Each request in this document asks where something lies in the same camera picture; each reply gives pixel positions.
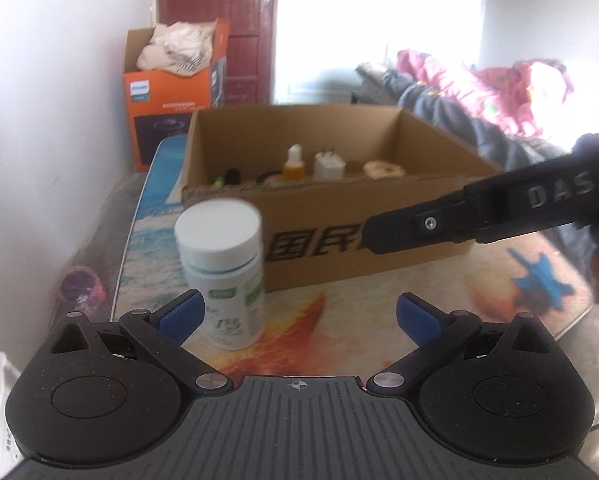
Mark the beige crumpled cloth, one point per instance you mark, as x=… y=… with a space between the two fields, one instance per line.
x=182 y=49

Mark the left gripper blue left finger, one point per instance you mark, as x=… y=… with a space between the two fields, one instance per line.
x=157 y=338

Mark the white vitamin bottle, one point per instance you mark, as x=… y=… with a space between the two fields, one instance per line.
x=221 y=253

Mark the gold lid brown jar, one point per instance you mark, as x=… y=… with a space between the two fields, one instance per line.
x=381 y=169

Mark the dark red wooden door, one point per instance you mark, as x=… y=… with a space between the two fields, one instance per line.
x=248 y=45

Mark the orange Philips box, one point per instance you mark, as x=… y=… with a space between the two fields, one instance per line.
x=159 y=104

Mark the pink blanket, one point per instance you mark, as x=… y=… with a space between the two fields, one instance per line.
x=519 y=99

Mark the large open cardboard box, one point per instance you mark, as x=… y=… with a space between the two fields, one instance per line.
x=311 y=229

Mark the purple plastic lid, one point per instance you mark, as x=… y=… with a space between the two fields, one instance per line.
x=82 y=288

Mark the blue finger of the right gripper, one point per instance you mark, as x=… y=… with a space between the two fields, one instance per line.
x=447 y=219

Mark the green glue stick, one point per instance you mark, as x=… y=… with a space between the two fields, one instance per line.
x=219 y=183

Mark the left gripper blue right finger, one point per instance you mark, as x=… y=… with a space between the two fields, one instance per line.
x=439 y=337

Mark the white USB wall charger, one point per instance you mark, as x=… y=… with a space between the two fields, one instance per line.
x=328 y=166

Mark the green dropper bottle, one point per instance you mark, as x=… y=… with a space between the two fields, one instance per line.
x=293 y=170

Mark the black electrical tape roll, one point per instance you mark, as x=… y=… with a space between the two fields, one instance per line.
x=270 y=180

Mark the black car key fob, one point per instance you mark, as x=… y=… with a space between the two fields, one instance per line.
x=232 y=177

